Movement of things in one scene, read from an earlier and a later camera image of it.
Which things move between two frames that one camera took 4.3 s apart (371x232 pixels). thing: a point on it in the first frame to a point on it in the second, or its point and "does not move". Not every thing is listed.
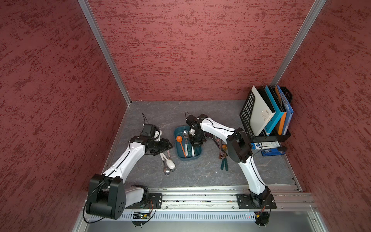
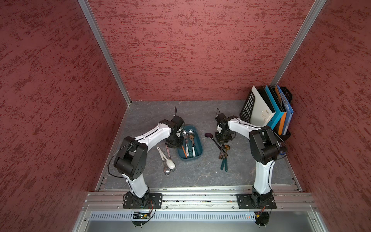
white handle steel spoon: x=185 y=134 does not move
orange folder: x=284 y=116 does not move
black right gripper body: x=198 y=138 to x=224 y=137
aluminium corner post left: x=86 y=9 does not move
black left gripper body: x=158 y=146 to x=174 y=141
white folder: x=262 y=113 does not move
